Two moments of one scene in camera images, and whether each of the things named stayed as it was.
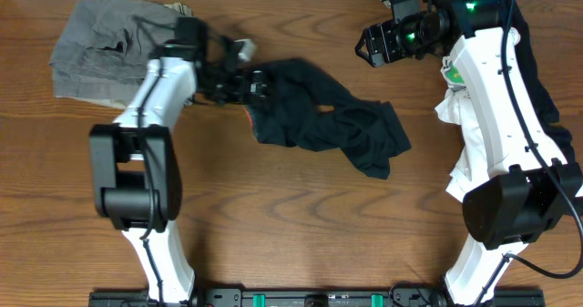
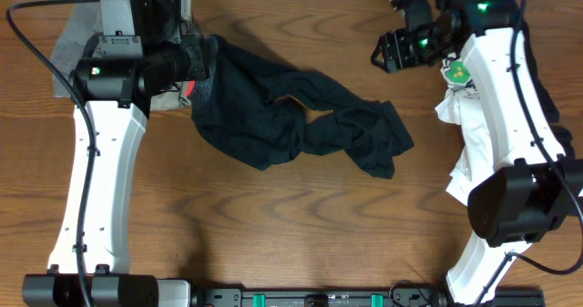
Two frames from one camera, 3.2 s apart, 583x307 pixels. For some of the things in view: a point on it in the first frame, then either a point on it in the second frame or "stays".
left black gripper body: x=231 y=88 to x=195 y=49
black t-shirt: x=544 y=108 stays
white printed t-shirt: x=469 y=159 stays
